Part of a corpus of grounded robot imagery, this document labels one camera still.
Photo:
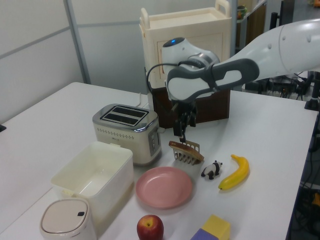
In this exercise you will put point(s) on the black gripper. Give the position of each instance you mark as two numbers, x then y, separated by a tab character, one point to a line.
186	107

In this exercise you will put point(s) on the toasted bread slice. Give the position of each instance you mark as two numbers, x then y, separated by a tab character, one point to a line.
186	149

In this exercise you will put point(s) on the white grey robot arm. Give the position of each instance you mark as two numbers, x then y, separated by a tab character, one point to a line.
262	52

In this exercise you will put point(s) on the cream chrome toaster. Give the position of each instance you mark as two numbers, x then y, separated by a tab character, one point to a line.
125	135

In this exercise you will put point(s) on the metal toast rack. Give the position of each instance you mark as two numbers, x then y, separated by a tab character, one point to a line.
192	145

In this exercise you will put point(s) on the brown wooden drawer box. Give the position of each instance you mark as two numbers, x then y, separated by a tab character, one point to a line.
215	107

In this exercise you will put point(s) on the panda toy figure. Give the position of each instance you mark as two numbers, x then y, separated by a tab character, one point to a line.
211	171

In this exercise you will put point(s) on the pink plate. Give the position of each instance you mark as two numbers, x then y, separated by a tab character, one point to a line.
163	187

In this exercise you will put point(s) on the yellow banana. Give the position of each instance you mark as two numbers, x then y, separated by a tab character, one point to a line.
237	175

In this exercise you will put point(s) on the cream toy cabinet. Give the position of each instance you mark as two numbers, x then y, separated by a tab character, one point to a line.
175	25

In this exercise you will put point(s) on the white plastic storage bin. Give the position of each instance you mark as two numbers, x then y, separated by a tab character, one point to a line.
110	195

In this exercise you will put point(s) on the yellow block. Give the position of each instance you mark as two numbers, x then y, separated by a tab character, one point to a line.
217	225

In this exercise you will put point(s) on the red apple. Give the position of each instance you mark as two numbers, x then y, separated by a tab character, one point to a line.
150	228

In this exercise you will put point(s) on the purple block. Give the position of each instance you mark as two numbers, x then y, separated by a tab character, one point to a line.
203	235

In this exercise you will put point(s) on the colourful mug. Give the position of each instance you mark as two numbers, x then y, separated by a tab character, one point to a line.
241	12

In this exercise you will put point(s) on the black desk clamp pole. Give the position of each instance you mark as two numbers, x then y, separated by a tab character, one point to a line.
313	100

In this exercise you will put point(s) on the small beige lidded trash can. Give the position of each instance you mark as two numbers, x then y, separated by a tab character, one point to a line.
62	220

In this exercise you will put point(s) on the black flat object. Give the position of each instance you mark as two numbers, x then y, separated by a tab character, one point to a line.
2	128

